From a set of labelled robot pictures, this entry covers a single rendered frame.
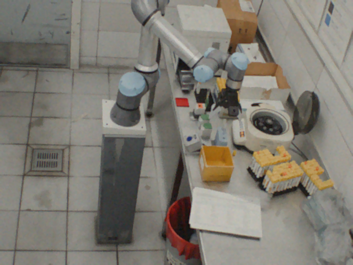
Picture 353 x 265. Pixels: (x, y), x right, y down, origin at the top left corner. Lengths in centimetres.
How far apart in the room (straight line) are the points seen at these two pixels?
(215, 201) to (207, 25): 105
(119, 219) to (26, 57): 192
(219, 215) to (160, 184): 133
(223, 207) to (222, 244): 19
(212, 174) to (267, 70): 90
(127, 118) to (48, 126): 147
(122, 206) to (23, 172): 91
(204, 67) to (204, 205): 59
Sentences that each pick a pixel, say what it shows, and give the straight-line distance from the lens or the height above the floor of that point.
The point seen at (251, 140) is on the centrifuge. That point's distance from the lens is 245.
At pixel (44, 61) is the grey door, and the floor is 7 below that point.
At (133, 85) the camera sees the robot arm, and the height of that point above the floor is 113.
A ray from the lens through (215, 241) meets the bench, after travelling 208.
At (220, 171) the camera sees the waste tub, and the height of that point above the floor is 94.
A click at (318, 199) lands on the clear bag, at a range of 222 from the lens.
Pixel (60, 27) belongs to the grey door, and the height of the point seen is 40.
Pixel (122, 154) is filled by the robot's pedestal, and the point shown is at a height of 75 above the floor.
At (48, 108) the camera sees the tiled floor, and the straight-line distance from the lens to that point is 395.
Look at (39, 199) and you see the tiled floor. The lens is 330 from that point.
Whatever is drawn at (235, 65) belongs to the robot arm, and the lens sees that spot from 218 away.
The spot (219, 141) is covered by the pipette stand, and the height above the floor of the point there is 97.
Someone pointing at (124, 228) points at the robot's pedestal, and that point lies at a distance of 297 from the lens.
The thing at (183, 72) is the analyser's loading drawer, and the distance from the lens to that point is 280.
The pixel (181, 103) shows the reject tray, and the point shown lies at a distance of 268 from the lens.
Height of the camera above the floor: 251
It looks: 41 degrees down
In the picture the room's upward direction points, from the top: 11 degrees clockwise
